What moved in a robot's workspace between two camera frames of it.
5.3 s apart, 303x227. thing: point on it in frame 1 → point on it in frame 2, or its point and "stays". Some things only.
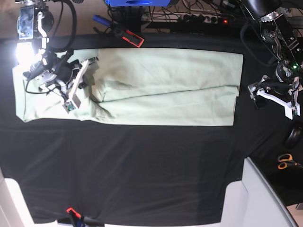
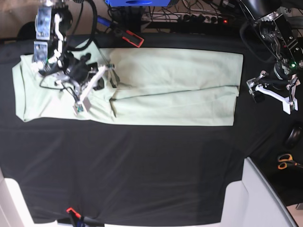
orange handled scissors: (285, 159) stays
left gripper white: (73, 101) → (78, 108)
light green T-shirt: (145, 86) stays
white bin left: (13, 210) stays
